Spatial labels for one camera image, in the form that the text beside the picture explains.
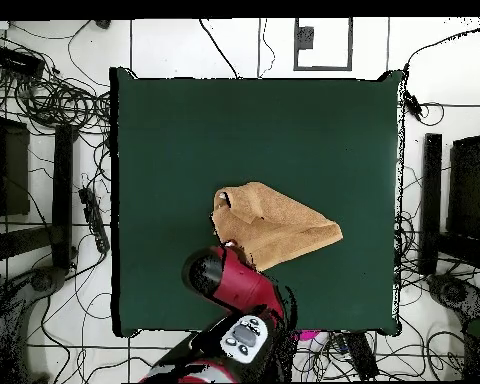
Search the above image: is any dark green table cloth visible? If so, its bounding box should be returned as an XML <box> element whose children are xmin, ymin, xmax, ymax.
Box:
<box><xmin>107</xmin><ymin>65</ymin><xmax>405</xmax><ymax>339</ymax></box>

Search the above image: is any black box device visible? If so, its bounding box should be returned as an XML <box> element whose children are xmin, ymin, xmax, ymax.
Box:
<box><xmin>0</xmin><ymin>45</ymin><xmax>46</xmax><ymax>79</ymax></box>

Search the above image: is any black frame stand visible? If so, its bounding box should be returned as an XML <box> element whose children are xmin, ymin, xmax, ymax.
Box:
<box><xmin>418</xmin><ymin>101</ymin><xmax>480</xmax><ymax>277</ymax></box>
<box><xmin>0</xmin><ymin>90</ymin><xmax>79</xmax><ymax>281</ymax></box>

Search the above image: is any black power adapter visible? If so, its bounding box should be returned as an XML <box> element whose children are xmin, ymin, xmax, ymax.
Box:
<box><xmin>402</xmin><ymin>90</ymin><xmax>425</xmax><ymax>123</ymax></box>

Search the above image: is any black flat box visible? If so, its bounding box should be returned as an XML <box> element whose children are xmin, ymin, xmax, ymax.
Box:
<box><xmin>341</xmin><ymin>331</ymin><xmax>380</xmax><ymax>381</ymax></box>

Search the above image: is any pink object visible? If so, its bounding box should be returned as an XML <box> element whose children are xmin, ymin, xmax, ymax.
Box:
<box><xmin>295</xmin><ymin>329</ymin><xmax>329</xmax><ymax>342</ymax></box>

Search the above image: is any grey square floor frame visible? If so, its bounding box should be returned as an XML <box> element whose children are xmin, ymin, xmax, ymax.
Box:
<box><xmin>292</xmin><ymin>16</ymin><xmax>354</xmax><ymax>72</ymax></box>

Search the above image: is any tan terry towel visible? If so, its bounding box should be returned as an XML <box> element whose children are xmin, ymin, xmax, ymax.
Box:
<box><xmin>210</xmin><ymin>180</ymin><xmax>344</xmax><ymax>273</ymax></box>

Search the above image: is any black power strip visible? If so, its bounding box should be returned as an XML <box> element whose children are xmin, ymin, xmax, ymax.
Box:
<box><xmin>78</xmin><ymin>186</ymin><xmax>111</xmax><ymax>254</ymax></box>

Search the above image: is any grey stand foot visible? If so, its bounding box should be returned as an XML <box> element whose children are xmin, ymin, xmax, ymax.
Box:
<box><xmin>0</xmin><ymin>265</ymin><xmax>69</xmax><ymax>321</ymax></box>
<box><xmin>425</xmin><ymin>273</ymin><xmax>480</xmax><ymax>321</ymax></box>

